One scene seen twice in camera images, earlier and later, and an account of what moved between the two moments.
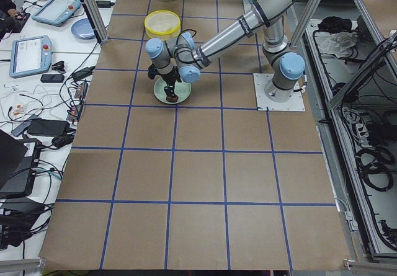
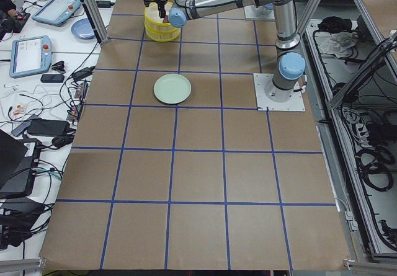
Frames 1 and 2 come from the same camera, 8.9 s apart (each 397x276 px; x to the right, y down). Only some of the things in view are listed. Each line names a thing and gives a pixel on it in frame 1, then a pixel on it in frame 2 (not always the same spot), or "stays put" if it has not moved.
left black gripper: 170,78 to 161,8
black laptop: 18,160 stays put
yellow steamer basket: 162,24 stays put
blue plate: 83,29 stays put
